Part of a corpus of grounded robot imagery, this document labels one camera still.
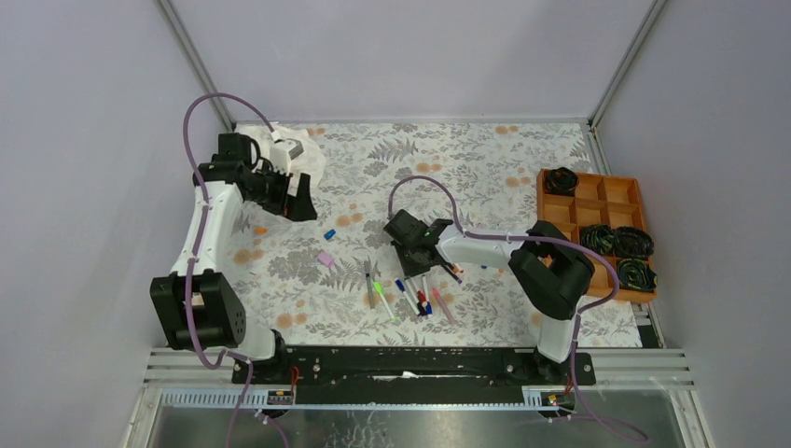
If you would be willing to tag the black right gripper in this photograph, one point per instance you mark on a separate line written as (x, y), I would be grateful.
(409, 269)

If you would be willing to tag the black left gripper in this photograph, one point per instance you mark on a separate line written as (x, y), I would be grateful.
(297, 208)

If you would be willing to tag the pink highlighter cap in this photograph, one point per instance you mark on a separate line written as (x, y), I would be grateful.
(326, 259)

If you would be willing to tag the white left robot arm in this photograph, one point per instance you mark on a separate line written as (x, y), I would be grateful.
(195, 303)

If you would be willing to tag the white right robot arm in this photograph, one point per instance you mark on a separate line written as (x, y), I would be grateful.
(553, 273)

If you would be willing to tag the dark blue pen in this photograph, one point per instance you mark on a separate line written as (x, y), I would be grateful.
(453, 275)

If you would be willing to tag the pink thin pen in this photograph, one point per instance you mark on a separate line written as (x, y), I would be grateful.
(443, 306)

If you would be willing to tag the grey pen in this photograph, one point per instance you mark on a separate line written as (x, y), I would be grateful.
(369, 282)

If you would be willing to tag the blue capped marker lower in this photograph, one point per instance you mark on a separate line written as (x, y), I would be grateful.
(405, 293)

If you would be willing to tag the red capped marker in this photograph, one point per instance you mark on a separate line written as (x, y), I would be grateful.
(418, 296)

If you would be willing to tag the white crumpled cloth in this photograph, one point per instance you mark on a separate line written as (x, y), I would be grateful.
(311, 161)

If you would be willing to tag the green capped marker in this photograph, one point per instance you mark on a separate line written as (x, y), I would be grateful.
(378, 288)

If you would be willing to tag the floral table mat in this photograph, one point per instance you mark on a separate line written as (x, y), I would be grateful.
(488, 171)

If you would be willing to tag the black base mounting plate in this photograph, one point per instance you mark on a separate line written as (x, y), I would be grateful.
(362, 375)

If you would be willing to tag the wooden compartment tray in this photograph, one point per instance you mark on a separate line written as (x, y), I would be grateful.
(605, 214)

